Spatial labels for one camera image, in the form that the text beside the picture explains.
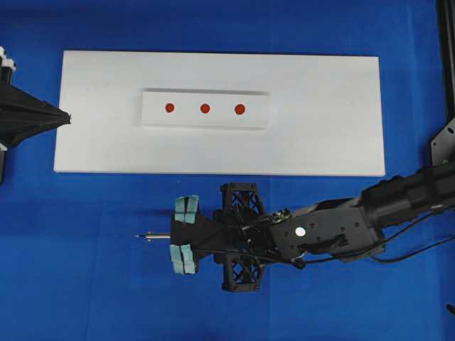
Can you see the large white foam board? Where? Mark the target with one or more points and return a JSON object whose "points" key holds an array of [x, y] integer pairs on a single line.
{"points": [[325, 115]]}

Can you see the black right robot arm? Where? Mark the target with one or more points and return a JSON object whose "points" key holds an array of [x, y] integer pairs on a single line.
{"points": [[349, 229]]}

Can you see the small white raised block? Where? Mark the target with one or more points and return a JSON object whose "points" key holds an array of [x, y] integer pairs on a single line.
{"points": [[205, 109]]}

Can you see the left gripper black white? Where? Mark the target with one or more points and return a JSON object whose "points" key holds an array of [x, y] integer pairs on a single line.
{"points": [[13, 132]]}

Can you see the red handled soldering iron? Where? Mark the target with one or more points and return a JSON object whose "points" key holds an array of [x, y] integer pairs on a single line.
{"points": [[150, 236]]}

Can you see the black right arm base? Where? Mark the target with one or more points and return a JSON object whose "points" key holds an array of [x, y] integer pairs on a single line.
{"points": [[443, 146]]}

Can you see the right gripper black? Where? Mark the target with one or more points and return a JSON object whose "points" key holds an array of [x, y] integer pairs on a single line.
{"points": [[245, 249]]}

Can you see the black aluminium frame post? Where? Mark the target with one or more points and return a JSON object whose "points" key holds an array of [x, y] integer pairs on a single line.
{"points": [[445, 13]]}

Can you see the black object at edge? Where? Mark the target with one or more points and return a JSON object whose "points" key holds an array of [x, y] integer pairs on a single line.
{"points": [[450, 308]]}

